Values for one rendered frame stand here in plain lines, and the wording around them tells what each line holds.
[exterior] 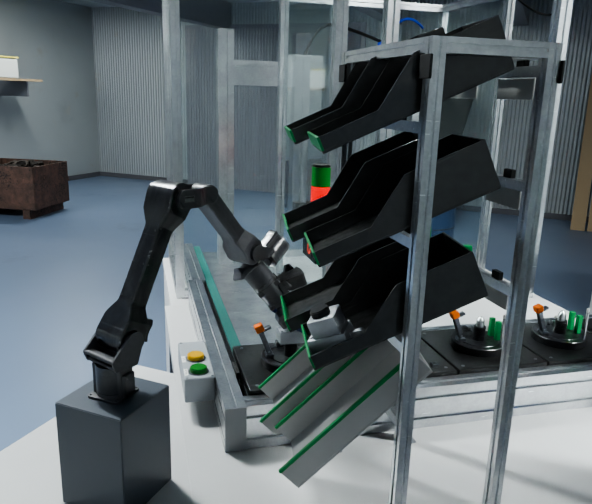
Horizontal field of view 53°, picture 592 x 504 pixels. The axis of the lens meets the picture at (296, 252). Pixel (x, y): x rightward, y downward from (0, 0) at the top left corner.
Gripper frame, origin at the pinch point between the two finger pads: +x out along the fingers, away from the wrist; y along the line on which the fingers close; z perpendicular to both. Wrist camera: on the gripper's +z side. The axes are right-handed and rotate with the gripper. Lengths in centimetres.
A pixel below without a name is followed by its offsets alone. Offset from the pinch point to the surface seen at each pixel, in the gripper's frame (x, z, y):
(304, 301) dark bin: -12.7, 4.3, -23.2
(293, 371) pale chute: -1.5, -6.3, -21.2
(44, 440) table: -17, -57, -4
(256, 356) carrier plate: 3.7, -13.1, 4.6
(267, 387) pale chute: -1.9, -12.3, -20.3
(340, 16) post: -45, 54, 17
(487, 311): 70, 52, 48
